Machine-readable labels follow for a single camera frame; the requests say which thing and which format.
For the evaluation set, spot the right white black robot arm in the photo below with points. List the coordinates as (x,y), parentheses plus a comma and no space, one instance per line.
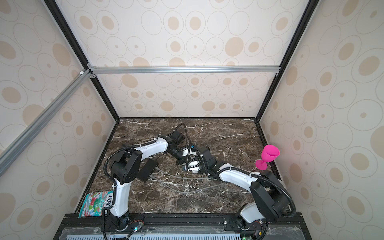
(271,199)

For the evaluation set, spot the black front rail base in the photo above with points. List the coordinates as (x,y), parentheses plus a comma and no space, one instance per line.
(182,227)

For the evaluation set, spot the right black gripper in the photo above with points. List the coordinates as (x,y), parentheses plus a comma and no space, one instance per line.
(195,158)

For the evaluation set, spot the colourful snack packet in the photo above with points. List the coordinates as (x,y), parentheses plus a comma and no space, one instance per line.
(94,203)

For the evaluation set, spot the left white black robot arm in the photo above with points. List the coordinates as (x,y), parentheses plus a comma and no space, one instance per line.
(123,166)

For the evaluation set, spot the pink plastic goblet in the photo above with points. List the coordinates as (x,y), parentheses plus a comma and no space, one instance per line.
(269,154)

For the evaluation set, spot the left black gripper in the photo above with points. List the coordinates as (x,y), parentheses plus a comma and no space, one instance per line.
(181,161)

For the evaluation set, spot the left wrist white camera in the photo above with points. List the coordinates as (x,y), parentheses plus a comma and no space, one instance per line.
(189,151)

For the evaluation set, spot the left diagonal aluminium frame bar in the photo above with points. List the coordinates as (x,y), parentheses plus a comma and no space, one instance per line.
(25,138)

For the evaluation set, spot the horizontal aluminium frame bar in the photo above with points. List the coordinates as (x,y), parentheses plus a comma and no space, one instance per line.
(186,70)

